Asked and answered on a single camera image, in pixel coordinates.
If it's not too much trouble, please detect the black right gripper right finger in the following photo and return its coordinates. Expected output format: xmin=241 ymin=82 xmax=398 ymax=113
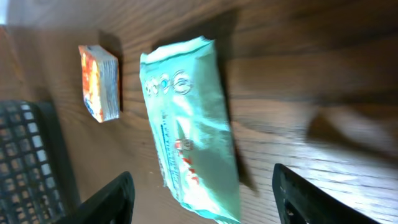
xmin=272 ymin=164 xmax=376 ymax=224

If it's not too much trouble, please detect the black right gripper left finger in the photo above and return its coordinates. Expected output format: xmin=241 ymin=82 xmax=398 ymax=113
xmin=57 ymin=171 xmax=135 ymax=224

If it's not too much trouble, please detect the mint green snack pack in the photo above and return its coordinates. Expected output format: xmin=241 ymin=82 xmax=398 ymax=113
xmin=139 ymin=36 xmax=241 ymax=223

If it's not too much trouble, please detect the orange small snack box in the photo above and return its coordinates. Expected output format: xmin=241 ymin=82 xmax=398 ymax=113
xmin=78 ymin=45 xmax=120 ymax=123

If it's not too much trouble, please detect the grey plastic shopping basket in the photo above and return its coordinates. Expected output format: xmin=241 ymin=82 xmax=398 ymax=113
xmin=1 ymin=100 xmax=81 ymax=223

